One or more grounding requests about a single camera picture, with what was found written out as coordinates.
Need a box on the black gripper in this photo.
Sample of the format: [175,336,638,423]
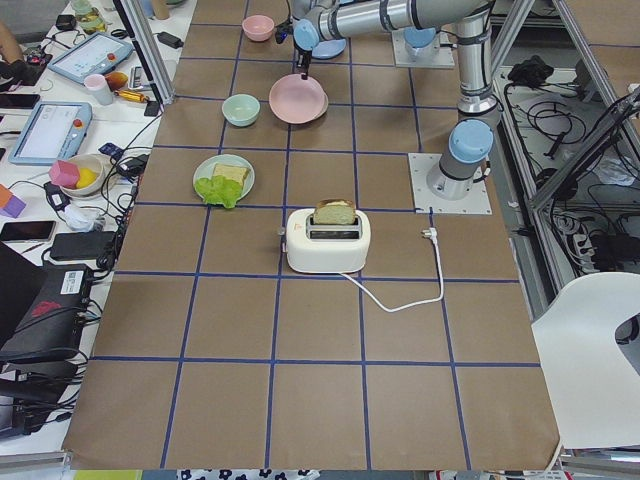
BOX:
[274,22,312,80]

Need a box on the bread slice on plate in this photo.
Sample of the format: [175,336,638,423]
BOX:
[213,163,250,186]

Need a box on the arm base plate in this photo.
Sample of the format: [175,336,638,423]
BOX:
[408,153,492,215]
[392,30,455,69]

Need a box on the white toaster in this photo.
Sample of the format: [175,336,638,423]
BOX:
[284,208,371,274]

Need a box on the white chair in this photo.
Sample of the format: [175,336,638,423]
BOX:
[532,272,639,449]

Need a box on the pink cup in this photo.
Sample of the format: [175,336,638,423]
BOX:
[83,74,114,106]

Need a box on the bread slice in toaster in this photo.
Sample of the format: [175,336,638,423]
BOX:
[313,199,356,225]

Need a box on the green bowl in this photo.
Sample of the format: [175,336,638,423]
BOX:
[222,94,261,127]

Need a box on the teach pendant tablet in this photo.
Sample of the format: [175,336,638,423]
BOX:
[48,32,134,84]
[8,101,93,166]

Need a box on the cream white plate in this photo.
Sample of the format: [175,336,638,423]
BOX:
[314,93,329,119]

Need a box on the black laptop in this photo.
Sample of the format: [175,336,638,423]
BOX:
[1,244,94,378]

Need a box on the black power adapter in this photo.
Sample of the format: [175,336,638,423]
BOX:
[157,32,184,49]

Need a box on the blue plate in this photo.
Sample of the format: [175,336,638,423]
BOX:
[312,39,346,60]

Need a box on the pink bowl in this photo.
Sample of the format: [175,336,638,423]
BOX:
[242,14,275,42]

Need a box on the bowl with toy fruit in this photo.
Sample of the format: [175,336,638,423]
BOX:
[48,153,110,199]

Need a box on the lettuce leaf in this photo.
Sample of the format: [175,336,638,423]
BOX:
[194,175,243,209]

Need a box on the pink plate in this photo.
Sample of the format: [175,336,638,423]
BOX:
[269,74,327,124]

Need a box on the black smartphone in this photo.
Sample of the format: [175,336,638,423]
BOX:
[1,220,57,243]

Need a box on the white toaster power cable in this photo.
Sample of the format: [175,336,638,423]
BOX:
[337,227,446,315]

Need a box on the green plate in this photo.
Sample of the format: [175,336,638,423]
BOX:
[193,154,255,202]

